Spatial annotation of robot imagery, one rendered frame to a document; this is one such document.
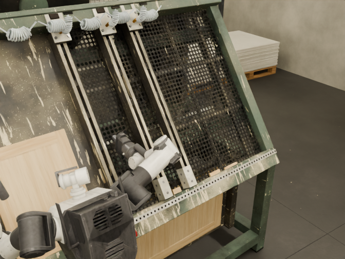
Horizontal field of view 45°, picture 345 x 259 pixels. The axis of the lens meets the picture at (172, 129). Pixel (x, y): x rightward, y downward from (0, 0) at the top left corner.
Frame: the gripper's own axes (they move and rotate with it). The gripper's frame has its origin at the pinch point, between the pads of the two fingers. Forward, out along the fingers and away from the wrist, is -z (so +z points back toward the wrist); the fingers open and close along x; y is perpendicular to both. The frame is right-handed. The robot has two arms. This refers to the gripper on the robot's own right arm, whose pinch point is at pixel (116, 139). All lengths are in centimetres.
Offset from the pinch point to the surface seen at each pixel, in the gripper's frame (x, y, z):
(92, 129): 5.4, 10.5, -7.8
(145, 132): -0.6, -18.3, 2.0
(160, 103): 8.4, -37.3, -8.5
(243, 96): -2, -109, -1
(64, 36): 47, 10, -38
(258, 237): -105, -108, 44
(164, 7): 53, -64, -45
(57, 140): 4.2, 30.6, -9.3
